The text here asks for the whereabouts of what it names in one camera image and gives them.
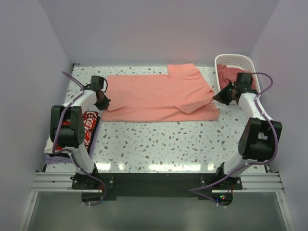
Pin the salmon pink t shirt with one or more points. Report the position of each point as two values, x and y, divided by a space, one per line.
181 95

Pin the aluminium extrusion rail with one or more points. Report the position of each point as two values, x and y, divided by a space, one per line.
247 182

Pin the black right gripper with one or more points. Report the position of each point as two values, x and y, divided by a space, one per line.
220 96

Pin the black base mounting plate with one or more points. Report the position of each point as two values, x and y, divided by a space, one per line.
113 185

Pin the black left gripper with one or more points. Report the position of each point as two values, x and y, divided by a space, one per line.
105 105

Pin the white plastic laundry basket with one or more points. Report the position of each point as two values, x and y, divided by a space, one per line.
227 66

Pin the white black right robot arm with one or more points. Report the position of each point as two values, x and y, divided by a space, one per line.
258 144

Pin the lavender folded shirt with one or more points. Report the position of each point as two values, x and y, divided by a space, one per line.
56 159

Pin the dark pink crumpled shirt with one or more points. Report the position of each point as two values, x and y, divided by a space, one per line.
227 74

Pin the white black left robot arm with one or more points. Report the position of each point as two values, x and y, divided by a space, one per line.
67 130

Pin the red white printed folded shirt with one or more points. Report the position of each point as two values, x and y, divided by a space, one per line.
91 120

